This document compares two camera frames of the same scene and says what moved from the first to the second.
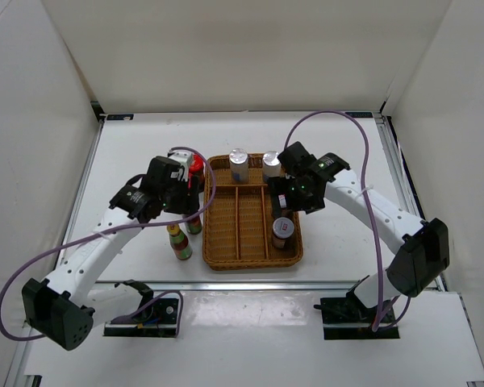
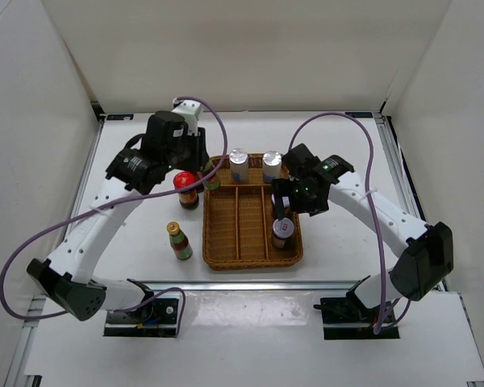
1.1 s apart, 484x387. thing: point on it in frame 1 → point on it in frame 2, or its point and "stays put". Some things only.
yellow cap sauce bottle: (194, 226) → (214, 182)
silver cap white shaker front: (239, 166) stays put
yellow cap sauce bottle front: (179, 242) stays put
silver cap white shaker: (271, 165) stays put
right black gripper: (277, 185) stays put
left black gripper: (189, 202) → (198, 143)
